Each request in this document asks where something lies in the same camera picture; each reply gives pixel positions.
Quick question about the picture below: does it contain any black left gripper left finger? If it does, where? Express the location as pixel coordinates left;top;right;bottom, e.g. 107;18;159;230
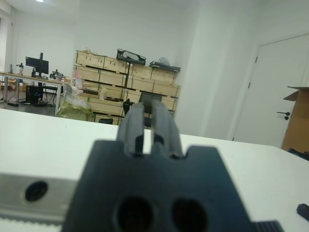
117;101;146;156

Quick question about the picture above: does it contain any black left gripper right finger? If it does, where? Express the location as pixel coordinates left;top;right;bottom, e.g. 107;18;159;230
151;100;183;158

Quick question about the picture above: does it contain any black box lid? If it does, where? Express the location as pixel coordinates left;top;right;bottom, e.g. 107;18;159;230
296;203;309;222

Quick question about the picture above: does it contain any small brown cardboard box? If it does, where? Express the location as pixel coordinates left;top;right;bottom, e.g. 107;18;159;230
7;78;28;93

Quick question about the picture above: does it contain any tall brown cardboard box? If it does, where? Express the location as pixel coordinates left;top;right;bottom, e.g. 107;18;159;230
281;85;309;153

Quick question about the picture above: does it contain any light wooden crate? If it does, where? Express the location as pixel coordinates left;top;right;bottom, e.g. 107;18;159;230
153;79;182;98
131;63;154;79
100;86;126;101
75;50;107;67
160;95;180;112
126;75;155;93
103;57;131;74
98;70;128;87
92;113;122;126
89;96;125;116
73;65;101;83
151;67;178;84

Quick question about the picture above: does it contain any olive green bag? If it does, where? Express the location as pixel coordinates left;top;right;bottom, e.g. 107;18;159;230
58;95;95;122

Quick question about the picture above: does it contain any black flat tray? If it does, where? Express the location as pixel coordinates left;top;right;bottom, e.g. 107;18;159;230
149;60;182;72

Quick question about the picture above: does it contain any black open case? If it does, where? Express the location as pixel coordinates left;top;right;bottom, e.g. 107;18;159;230
116;48;147;66

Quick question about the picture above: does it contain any white plastic bag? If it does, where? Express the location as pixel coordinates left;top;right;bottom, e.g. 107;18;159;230
63;83;84;99

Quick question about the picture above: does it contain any pink and white packet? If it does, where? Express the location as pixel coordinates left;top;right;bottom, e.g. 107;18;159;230
72;70;84;91

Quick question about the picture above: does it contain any black computer tower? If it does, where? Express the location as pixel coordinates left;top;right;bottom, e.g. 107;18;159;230
26;85;44;104

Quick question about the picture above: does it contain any white door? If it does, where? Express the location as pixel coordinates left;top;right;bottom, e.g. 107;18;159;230
232;33;309;148

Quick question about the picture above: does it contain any wooden top desk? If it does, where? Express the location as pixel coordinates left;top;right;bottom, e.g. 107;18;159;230
0;71;71;117

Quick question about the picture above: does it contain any black computer monitor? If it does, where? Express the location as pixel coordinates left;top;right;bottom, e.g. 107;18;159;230
25;52;50;78

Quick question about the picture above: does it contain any black door handle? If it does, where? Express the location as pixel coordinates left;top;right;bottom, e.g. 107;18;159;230
276;111;291;121

